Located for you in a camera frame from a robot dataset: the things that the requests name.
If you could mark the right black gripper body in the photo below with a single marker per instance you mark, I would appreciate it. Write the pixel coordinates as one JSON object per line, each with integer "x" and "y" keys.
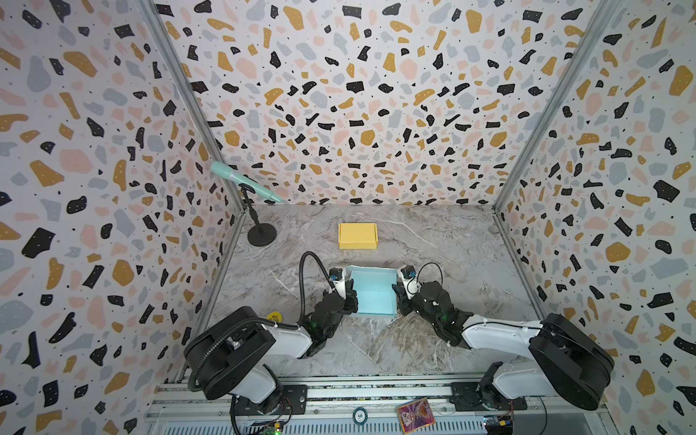
{"x": 410, "y": 299}

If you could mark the light blue paper box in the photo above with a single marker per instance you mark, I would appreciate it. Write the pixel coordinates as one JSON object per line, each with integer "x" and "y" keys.
{"x": 374, "y": 289}

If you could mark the yellow paper box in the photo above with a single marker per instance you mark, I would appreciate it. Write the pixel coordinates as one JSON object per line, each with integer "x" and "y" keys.
{"x": 358, "y": 236}

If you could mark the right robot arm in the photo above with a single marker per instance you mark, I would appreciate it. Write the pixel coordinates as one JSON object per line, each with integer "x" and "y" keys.
{"x": 555, "y": 357}

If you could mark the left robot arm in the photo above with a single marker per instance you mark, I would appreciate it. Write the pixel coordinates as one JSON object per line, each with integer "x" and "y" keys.
{"x": 228, "y": 358}

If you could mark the yellow round sticker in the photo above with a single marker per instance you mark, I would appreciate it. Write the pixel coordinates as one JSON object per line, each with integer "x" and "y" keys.
{"x": 275, "y": 317}

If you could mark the round teal sticker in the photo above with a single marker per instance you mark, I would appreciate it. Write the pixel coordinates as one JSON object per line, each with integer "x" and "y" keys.
{"x": 360, "y": 416}

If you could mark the black microphone stand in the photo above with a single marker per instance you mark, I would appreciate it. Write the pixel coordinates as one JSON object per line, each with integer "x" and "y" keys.
{"x": 261, "y": 234}

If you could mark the colourful card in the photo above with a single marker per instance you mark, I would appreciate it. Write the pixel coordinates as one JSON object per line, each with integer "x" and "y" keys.
{"x": 415, "y": 415}

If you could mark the mint green microphone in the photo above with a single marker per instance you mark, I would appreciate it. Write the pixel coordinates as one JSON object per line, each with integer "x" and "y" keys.
{"x": 225, "y": 172}

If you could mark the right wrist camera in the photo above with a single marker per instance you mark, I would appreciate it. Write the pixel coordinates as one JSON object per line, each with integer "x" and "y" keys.
{"x": 409, "y": 277}

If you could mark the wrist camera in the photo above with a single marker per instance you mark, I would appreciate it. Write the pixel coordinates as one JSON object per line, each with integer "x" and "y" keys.
{"x": 409, "y": 277}
{"x": 338, "y": 278}

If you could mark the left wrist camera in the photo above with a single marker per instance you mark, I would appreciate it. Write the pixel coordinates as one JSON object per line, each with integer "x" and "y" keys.
{"x": 338, "y": 278}

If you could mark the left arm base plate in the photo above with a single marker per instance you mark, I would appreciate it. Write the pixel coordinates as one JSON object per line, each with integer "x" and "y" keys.
{"x": 288, "y": 399}

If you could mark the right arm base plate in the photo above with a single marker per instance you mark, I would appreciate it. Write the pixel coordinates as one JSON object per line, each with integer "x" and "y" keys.
{"x": 471, "y": 396}

